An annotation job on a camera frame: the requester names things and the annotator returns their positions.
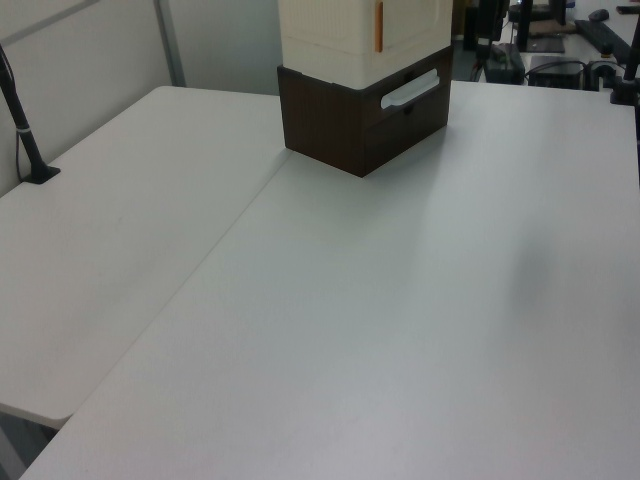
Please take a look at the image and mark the cream cabinet door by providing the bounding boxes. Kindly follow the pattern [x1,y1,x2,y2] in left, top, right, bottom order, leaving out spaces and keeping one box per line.
[371,0,454,55]

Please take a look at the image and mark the cream plastic cabinet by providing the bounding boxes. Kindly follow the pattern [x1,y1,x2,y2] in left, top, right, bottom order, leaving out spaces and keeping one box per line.
[277,0,454,87]

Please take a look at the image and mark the dark brown drawer box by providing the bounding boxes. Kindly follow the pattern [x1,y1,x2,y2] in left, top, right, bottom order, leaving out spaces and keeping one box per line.
[276,46,454,179]

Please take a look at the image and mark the dark green equipment box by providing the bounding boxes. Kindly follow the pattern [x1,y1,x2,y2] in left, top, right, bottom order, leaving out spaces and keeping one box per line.
[485,43,527,84]

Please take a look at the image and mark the black electronics box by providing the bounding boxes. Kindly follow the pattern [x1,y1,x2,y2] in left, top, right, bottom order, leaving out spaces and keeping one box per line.
[526,59,587,89]

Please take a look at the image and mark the black monitor stand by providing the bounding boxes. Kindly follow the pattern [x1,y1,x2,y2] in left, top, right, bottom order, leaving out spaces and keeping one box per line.
[516,0,567,55]

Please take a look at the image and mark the black keyboard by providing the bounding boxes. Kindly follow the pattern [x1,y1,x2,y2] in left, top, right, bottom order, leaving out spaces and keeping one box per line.
[574,19,634,54]

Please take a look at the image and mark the white drawer handle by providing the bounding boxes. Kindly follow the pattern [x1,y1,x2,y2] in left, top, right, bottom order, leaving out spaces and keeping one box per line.
[380,69,441,111]

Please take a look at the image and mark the grey partition post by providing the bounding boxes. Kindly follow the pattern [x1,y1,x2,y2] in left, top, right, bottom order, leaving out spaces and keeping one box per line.
[153,0,187,89]

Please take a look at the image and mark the black camera stand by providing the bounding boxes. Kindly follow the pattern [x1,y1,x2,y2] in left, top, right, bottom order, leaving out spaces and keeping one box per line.
[0,41,63,186]

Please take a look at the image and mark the black clamp mount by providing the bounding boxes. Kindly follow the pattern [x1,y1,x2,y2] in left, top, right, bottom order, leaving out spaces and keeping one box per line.
[597,0,640,107]

